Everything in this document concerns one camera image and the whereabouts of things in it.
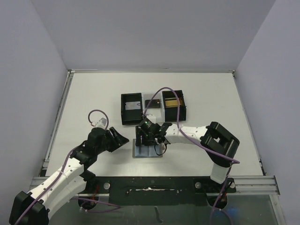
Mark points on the grey card holder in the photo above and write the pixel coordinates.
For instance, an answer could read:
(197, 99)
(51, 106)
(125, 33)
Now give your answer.
(147, 151)

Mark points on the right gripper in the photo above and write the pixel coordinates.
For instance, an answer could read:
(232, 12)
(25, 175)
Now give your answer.
(145, 137)

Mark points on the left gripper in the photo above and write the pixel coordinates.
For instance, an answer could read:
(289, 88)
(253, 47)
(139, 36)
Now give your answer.
(117, 140)

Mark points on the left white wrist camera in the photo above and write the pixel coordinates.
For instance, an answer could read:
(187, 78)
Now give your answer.
(102, 123)

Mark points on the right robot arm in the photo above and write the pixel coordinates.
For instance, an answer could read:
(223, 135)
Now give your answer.
(220, 145)

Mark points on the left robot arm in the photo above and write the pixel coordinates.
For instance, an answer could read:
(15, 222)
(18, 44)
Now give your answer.
(37, 206)

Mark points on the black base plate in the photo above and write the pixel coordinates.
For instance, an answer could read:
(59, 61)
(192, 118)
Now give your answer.
(157, 191)

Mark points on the black white sorting tray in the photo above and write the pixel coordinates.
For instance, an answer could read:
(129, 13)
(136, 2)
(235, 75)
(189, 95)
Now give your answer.
(163, 114)

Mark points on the gold card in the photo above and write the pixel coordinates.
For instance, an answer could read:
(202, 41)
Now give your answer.
(172, 102)

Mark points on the black card in tray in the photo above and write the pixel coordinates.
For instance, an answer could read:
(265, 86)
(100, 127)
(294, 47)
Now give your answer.
(155, 103)

